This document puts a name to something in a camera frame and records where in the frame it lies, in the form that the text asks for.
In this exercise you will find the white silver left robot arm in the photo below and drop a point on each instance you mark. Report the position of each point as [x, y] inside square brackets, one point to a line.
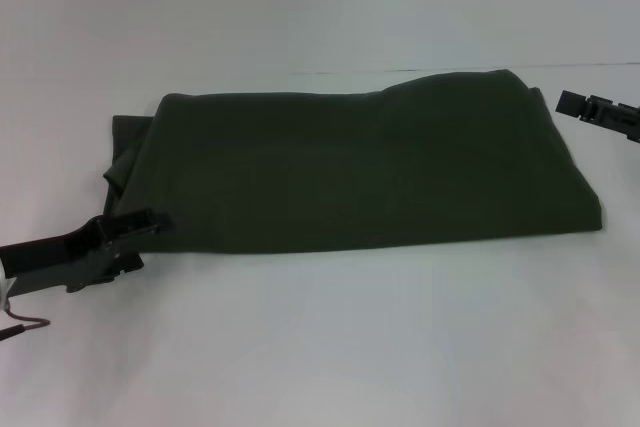
[4, 282]

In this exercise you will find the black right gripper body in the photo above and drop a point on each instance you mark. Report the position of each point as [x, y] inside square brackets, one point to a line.
[617, 114]

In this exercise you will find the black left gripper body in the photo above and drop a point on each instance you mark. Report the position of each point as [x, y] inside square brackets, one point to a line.
[55, 257]

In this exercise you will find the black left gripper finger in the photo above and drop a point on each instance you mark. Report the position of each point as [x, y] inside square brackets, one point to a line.
[131, 264]
[137, 224]

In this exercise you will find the dark green shirt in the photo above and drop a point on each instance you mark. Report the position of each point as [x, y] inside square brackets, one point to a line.
[350, 172]

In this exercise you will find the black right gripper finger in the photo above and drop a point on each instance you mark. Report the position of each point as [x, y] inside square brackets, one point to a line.
[572, 103]

